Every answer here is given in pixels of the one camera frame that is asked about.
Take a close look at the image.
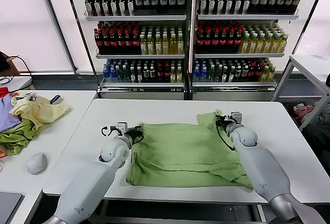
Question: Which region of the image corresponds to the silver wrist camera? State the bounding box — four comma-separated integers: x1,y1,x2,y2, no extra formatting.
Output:
115,122,128,135
230,112,243,125

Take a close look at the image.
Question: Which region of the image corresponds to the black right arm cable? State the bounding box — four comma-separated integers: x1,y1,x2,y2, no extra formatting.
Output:
216,123,237,151

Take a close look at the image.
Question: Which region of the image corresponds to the purple garment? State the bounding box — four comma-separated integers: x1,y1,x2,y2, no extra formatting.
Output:
0,94,23,134

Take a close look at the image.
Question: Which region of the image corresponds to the white-cap yellow drink bottle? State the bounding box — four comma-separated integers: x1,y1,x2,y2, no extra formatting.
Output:
177,33,185,55
170,33,178,55
139,33,147,55
147,33,155,55
155,33,163,55
162,33,170,55

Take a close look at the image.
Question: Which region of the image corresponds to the brown cardboard box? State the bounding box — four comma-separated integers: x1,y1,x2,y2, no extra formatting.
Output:
0,51,18,76

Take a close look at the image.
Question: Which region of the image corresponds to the pink clothes heap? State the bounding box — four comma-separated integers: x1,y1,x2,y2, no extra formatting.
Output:
293,102,315,122

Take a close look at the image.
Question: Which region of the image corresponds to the light green polo shirt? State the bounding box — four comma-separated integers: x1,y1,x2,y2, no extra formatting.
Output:
125,109,255,191

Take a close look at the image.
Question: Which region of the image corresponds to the black diagonal pole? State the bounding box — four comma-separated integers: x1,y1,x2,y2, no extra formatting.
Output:
290,0,329,55
63,0,102,94

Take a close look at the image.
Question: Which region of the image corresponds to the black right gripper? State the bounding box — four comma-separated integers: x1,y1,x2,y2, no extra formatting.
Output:
216,114,234,131

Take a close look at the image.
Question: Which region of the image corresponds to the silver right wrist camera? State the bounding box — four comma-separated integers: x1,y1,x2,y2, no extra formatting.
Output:
230,112,243,125

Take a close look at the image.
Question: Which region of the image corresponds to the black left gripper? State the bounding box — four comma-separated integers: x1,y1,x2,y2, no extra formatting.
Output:
126,124,145,144

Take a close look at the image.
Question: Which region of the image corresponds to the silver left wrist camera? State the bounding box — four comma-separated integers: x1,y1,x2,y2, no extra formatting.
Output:
115,122,128,135

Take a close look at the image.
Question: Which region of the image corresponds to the crumpled green garment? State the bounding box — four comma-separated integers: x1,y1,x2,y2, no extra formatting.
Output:
0,118,39,157

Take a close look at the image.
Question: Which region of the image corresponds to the beverage shelf unit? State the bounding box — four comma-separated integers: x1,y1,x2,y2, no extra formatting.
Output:
82,0,193,101
192,0,304,102

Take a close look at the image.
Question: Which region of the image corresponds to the blue white striped item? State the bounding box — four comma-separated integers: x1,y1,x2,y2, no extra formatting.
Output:
48,94,64,106

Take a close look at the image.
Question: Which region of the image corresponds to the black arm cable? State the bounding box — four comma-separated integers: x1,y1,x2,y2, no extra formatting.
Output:
101,125,118,137
216,123,237,151

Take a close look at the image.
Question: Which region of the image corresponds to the red-cap cola bottle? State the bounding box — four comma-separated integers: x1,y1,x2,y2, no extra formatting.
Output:
109,29,117,54
212,28,221,53
94,29,103,54
102,29,110,54
131,29,140,54
197,28,206,53
220,28,229,53
205,28,213,53
117,29,125,54
124,29,132,54
228,28,237,53
236,28,244,53

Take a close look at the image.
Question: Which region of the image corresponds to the white computer mouse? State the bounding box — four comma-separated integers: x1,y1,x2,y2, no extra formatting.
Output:
27,152,49,176

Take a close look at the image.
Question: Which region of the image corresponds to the thin black power cable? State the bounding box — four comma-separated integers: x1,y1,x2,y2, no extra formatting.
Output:
9,56,35,91

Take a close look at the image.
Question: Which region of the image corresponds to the white metal side table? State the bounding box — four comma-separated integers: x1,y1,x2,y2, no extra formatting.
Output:
272,54,330,132

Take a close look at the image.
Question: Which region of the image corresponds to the dark fabric object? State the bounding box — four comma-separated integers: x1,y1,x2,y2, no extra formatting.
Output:
301,123,330,158

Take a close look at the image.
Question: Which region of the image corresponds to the grey green clothes heap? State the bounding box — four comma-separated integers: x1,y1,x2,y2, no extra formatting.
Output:
316,105,330,126

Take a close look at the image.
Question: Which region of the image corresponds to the green-cap yellow tea bottle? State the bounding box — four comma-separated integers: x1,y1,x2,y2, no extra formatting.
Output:
280,32,288,53
242,32,250,53
257,32,265,53
272,32,281,53
265,32,273,53
250,32,258,53

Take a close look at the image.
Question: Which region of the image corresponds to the pale yellow garment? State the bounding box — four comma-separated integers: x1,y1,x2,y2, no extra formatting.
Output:
9,95,73,132

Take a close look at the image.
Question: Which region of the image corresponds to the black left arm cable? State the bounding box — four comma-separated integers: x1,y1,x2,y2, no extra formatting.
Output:
101,125,118,137

